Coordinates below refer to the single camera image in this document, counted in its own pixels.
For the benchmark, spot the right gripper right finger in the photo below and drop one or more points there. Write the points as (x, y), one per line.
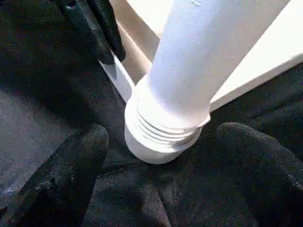
(260, 179)

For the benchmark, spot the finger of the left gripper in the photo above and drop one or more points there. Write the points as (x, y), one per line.
(90, 30)
(111, 30)

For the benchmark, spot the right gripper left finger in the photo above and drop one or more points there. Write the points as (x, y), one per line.
(71, 179)

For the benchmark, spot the white plastic table leg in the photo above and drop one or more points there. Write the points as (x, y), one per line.
(189, 59)

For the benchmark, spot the white plastic table top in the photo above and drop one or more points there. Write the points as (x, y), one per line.
(272, 59)

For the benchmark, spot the black work mat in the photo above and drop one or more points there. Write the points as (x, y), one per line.
(35, 78)

